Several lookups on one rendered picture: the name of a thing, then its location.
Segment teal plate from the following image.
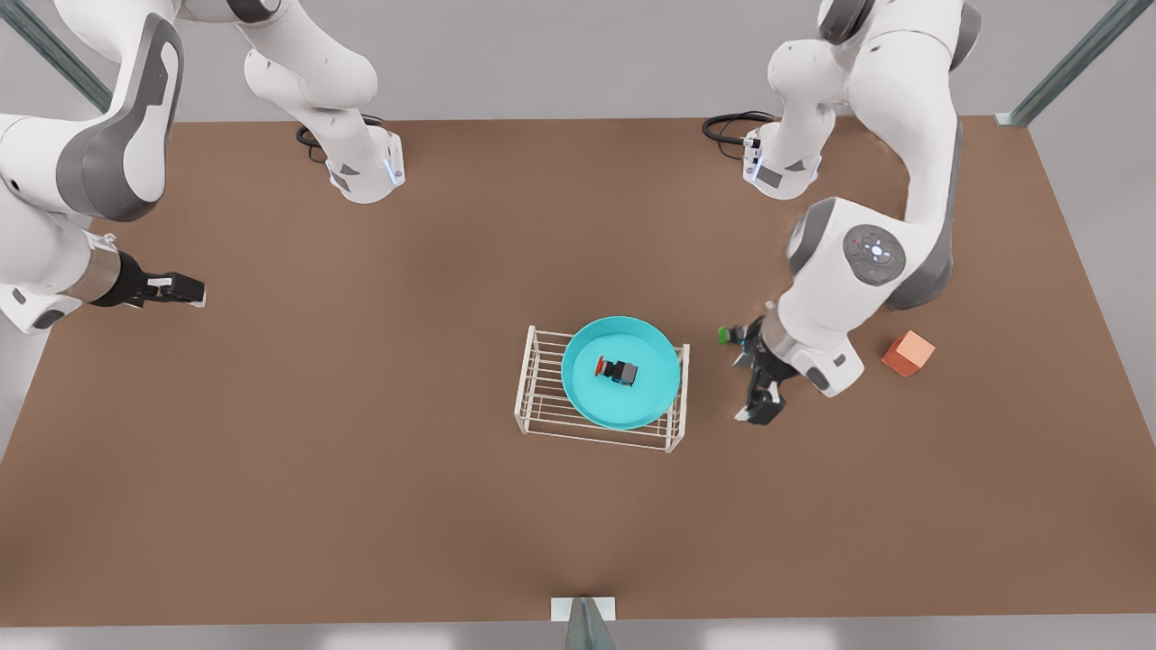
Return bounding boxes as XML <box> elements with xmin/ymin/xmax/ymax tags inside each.
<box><xmin>561</xmin><ymin>315</ymin><xmax>683</xmax><ymax>432</ymax></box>

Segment orange cube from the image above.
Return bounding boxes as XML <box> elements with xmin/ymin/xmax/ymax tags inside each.
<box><xmin>881</xmin><ymin>330</ymin><xmax>937</xmax><ymax>378</ymax></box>

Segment red button switch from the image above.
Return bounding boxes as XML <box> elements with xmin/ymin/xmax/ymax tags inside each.
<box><xmin>594</xmin><ymin>356</ymin><xmax>640</xmax><ymax>390</ymax></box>

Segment black cable loop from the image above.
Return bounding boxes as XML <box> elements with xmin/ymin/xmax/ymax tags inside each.
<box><xmin>295</xmin><ymin>114</ymin><xmax>387</xmax><ymax>165</ymax></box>
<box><xmin>702</xmin><ymin>110</ymin><xmax>779</xmax><ymax>163</ymax></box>

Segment white wire shelf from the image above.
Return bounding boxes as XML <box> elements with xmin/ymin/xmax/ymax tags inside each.
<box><xmin>513</xmin><ymin>325</ymin><xmax>692</xmax><ymax>454</ymax></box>

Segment silver frame post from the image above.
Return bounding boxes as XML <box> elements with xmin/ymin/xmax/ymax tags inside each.
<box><xmin>0</xmin><ymin>0</ymin><xmax>115</xmax><ymax>115</ymax></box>
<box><xmin>551</xmin><ymin>596</ymin><xmax>618</xmax><ymax>650</ymax></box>
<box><xmin>993</xmin><ymin>0</ymin><xmax>1156</xmax><ymax>128</ymax></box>

